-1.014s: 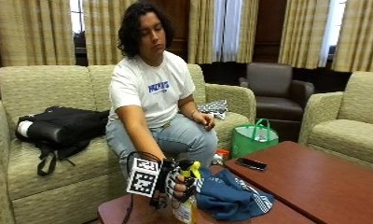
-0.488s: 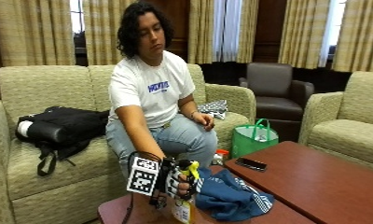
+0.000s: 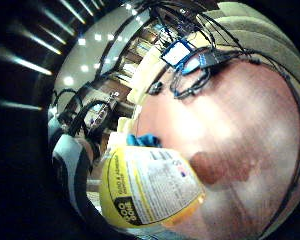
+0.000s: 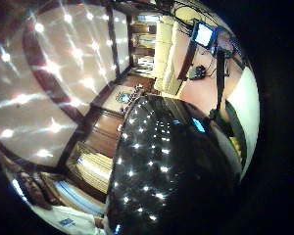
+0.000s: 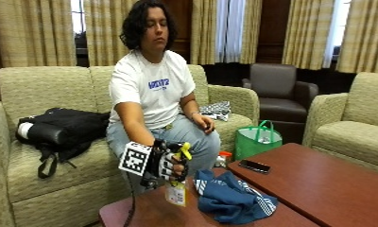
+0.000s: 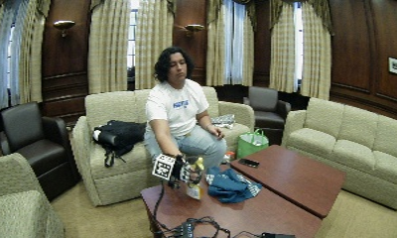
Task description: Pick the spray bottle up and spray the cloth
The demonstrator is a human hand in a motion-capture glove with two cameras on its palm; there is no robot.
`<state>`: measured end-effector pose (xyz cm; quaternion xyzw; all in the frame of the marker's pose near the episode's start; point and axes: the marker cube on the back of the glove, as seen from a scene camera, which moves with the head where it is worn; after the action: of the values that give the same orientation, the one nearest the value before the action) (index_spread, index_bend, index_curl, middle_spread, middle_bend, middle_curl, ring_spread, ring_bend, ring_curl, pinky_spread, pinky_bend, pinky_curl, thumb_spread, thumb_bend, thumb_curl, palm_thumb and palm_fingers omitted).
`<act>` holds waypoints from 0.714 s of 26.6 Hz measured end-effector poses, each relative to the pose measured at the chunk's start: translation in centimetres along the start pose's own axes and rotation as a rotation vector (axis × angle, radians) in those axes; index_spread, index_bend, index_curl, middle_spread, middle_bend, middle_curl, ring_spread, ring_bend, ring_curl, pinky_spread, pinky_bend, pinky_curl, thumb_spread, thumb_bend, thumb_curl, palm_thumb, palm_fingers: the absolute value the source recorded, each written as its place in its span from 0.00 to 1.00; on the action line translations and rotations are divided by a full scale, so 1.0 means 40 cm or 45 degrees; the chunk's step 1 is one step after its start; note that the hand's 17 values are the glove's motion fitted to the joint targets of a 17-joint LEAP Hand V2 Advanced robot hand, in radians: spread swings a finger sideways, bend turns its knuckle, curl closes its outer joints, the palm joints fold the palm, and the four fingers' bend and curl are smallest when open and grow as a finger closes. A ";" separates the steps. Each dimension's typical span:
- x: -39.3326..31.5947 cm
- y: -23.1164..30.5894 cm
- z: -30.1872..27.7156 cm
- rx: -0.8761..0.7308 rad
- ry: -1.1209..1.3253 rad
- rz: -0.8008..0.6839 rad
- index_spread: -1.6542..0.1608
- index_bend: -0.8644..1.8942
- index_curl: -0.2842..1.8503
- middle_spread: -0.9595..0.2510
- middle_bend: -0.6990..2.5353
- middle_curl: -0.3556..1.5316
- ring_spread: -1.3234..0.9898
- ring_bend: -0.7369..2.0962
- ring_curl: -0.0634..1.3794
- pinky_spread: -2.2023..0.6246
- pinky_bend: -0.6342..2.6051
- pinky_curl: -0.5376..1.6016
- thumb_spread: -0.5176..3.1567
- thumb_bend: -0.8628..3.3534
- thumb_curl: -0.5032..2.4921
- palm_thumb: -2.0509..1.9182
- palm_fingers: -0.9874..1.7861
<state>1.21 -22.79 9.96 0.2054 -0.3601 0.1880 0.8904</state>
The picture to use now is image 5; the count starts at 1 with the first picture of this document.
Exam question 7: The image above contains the yellow trigger spray bottle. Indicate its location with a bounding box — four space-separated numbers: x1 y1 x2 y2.
164 141 195 208

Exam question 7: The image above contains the black white patterned pouch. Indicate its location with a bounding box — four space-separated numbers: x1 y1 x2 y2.
199 100 233 123

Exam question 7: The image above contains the white marker cube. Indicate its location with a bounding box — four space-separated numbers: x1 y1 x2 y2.
118 141 154 177

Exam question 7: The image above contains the orange capped small bottle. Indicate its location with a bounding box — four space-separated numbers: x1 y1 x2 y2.
215 150 233 168

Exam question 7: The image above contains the green tote bag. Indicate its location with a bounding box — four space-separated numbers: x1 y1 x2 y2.
233 119 284 162

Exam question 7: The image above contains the black smartphone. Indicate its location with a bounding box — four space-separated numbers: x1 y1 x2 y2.
239 159 272 175

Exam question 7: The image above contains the blue cloth with white stripes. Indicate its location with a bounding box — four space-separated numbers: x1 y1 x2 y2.
193 168 280 225

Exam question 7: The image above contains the the person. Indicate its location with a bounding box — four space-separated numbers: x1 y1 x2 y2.
107 0 223 194

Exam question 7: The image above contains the brown leather armchair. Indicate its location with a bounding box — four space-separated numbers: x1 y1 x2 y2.
241 62 320 145

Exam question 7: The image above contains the black backpack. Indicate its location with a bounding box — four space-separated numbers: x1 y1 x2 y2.
14 107 111 180

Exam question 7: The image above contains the beige fabric sofa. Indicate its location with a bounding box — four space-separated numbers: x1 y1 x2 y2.
0 64 261 227

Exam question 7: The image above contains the beige checked curtain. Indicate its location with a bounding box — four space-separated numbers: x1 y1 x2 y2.
0 0 79 68
191 0 265 66
281 0 338 71
83 0 136 67
337 0 378 75

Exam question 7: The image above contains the white sheer curtain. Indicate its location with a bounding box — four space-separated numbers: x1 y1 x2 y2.
216 0 248 64

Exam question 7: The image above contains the black flask with white end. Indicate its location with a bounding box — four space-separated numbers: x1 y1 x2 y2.
15 121 70 146

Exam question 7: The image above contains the beige fabric armchair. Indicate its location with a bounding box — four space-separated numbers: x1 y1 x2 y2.
302 72 378 176

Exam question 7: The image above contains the black glove cable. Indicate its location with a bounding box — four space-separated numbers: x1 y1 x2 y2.
123 171 139 227

